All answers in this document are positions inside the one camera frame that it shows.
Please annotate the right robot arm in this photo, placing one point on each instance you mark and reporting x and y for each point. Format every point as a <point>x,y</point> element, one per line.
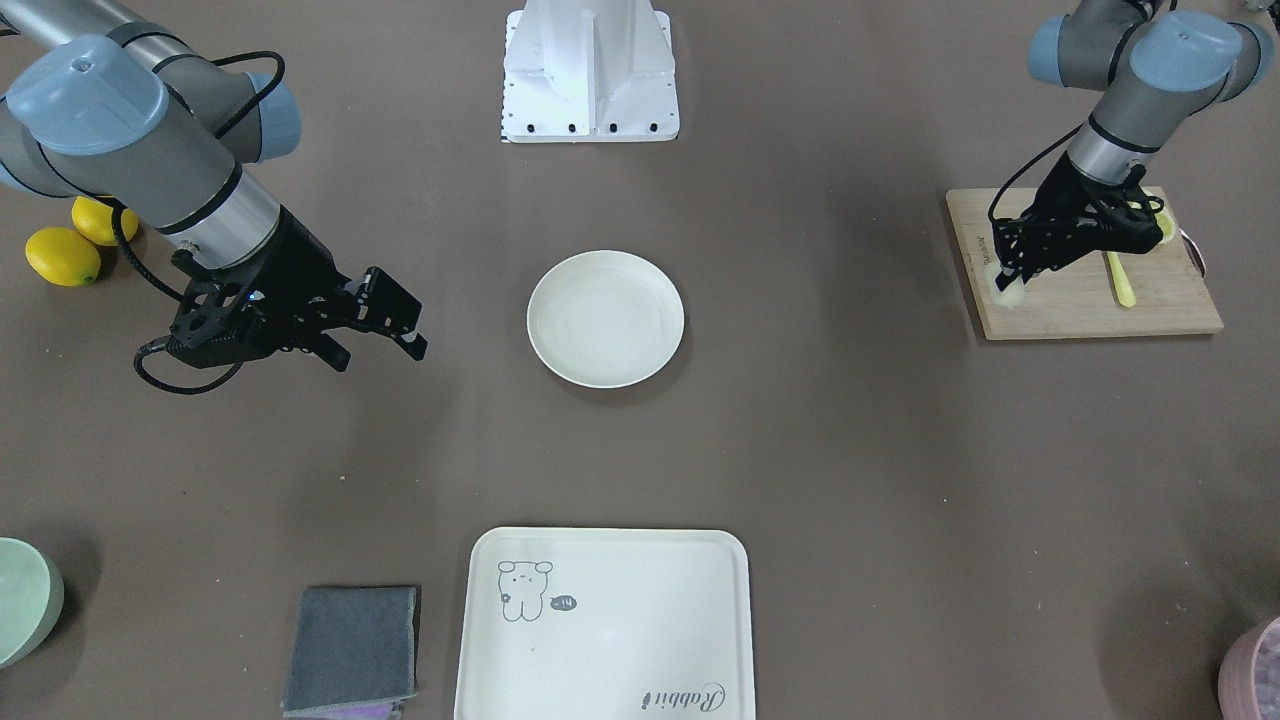
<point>121,107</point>

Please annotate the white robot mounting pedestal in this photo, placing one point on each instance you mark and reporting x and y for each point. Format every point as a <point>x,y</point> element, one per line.
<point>589,71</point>

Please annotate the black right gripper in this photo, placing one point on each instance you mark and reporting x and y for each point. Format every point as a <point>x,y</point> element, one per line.
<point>297,268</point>

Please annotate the cream round plate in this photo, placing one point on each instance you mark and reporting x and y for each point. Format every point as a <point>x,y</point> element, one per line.
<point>605,319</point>

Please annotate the yellow lemon outer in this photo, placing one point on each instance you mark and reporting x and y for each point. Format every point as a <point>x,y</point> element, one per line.
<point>63,257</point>

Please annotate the mint green bowl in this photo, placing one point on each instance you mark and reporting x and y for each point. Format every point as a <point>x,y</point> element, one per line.
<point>32,596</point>

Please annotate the grey folded cloth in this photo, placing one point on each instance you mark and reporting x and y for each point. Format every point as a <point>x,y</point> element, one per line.
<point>354,653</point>

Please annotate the bamboo cutting board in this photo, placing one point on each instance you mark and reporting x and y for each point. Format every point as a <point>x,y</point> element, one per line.
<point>1079,301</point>

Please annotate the yellow lemon near lime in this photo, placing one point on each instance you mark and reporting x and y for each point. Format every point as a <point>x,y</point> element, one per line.
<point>94,220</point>

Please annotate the pink bowl of ice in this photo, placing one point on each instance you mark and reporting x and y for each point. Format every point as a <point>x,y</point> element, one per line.
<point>1248,682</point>

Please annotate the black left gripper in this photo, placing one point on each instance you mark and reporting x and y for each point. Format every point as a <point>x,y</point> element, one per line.
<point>1060,195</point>

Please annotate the cream rabbit tray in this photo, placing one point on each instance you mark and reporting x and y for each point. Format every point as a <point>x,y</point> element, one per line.
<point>589,623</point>

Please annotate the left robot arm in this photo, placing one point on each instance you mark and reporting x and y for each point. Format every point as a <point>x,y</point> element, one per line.
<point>1153,70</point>

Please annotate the yellow plastic knife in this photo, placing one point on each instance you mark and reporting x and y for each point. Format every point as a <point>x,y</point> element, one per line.
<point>1120,282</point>

